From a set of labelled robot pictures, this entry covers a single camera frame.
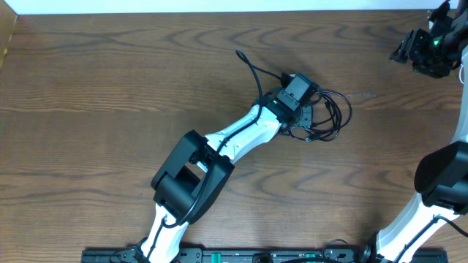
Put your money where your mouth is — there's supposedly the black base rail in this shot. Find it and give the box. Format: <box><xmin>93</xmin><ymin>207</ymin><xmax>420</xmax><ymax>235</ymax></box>
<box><xmin>80</xmin><ymin>239</ymin><xmax>449</xmax><ymax>263</ymax></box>

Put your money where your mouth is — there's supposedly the black usb cable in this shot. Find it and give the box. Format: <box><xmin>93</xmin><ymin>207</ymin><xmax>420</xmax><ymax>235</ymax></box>
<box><xmin>284</xmin><ymin>89</ymin><xmax>353</xmax><ymax>143</ymax></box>

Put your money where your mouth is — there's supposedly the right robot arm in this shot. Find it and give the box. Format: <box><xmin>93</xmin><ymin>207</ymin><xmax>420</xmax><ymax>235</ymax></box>
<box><xmin>361</xmin><ymin>0</ymin><xmax>467</xmax><ymax>262</ymax></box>

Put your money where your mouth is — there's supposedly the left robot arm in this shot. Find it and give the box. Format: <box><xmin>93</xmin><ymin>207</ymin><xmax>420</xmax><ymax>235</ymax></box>
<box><xmin>140</xmin><ymin>88</ymin><xmax>316</xmax><ymax>262</ymax></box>

